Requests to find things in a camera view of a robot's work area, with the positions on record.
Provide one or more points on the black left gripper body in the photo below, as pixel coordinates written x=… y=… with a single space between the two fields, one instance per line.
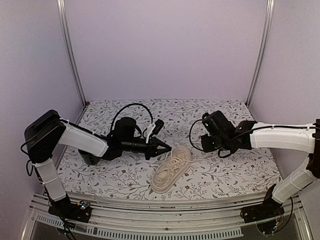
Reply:
x=128 y=145

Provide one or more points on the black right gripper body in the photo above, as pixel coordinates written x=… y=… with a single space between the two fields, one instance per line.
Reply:
x=208 y=147

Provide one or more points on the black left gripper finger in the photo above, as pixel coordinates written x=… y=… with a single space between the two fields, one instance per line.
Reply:
x=152 y=152
x=158 y=143

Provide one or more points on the white shoelace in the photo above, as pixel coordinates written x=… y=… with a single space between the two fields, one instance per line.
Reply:
x=177 y=161

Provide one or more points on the white lace sneaker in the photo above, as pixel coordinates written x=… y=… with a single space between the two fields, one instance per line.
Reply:
x=162 y=182

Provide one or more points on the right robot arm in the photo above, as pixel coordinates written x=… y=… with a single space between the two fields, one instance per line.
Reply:
x=302 y=138

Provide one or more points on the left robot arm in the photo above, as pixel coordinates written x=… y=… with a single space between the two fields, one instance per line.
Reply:
x=50 y=130

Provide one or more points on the dark green cup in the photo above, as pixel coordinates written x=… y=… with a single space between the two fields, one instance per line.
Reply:
x=89 y=158

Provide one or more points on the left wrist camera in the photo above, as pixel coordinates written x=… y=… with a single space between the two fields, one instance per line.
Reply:
x=153 y=129

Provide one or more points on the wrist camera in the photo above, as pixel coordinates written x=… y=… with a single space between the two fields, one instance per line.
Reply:
x=153 y=129
x=206 y=119

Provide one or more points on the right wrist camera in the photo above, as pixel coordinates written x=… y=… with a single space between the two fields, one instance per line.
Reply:
x=206 y=119

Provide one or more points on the front aluminium rail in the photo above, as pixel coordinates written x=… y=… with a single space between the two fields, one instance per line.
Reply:
x=202 y=219

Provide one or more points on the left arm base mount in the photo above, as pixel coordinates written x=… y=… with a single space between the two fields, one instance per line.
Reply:
x=65 y=209

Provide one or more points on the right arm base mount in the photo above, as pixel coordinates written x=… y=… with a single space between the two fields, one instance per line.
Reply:
x=263 y=211

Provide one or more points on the right aluminium frame post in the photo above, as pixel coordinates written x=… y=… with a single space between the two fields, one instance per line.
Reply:
x=270 y=4

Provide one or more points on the aluminium frame post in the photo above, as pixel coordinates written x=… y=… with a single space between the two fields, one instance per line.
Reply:
x=270 y=4
x=61 y=7

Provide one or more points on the left aluminium frame post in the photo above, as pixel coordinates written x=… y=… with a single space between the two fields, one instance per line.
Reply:
x=61 y=7

